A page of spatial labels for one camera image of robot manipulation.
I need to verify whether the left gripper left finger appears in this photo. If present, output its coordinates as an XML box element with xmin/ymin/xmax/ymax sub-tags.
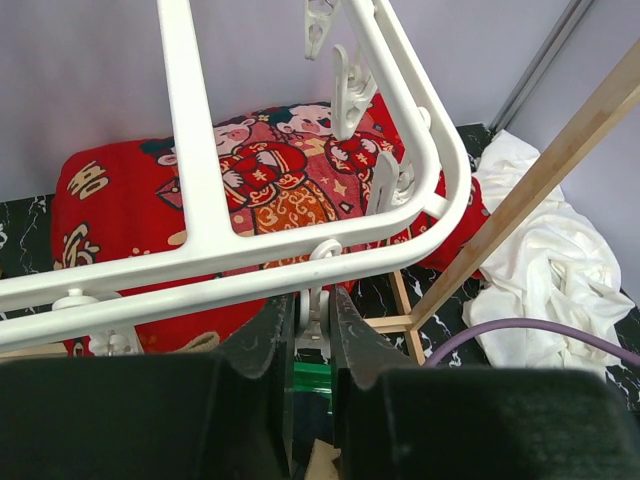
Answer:
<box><xmin>0</xmin><ymin>294</ymin><xmax>297</xmax><ymax>480</ymax></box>

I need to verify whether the green plastic basket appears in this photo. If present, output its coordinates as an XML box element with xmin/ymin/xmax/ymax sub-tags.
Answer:
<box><xmin>294</xmin><ymin>362</ymin><xmax>332</xmax><ymax>399</ymax></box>

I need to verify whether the beige argyle sock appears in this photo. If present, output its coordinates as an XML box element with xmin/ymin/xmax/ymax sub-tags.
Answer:
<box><xmin>0</xmin><ymin>334</ymin><xmax>344</xmax><ymax>480</ymax></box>

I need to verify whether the white plastic clip hanger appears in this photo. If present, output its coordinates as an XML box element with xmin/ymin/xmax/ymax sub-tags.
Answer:
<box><xmin>1</xmin><ymin>1</ymin><xmax>472</xmax><ymax>356</ymax></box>

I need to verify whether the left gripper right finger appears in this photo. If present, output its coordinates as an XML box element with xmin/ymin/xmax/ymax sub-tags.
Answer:
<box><xmin>329</xmin><ymin>287</ymin><xmax>639</xmax><ymax>479</ymax></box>

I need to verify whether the wooden clothes rack frame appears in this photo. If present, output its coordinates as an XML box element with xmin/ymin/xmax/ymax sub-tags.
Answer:
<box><xmin>366</xmin><ymin>43</ymin><xmax>639</xmax><ymax>365</ymax></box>

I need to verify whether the white crumpled cloth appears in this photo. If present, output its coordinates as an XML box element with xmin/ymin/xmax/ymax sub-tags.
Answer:
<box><xmin>462</xmin><ymin>128</ymin><xmax>637</xmax><ymax>384</ymax></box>

